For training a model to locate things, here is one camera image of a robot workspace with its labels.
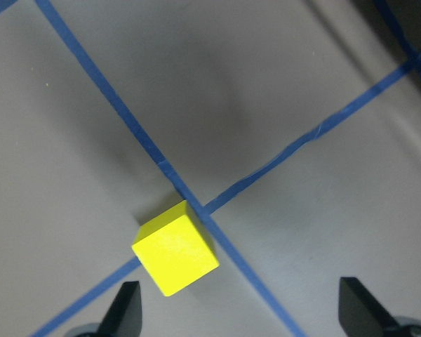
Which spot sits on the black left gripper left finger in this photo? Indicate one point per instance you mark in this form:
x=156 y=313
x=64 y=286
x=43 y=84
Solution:
x=124 y=316

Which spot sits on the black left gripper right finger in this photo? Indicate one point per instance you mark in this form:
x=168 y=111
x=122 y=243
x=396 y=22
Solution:
x=360 y=314

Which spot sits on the yellow cube block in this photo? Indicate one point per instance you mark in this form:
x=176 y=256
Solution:
x=175 y=249

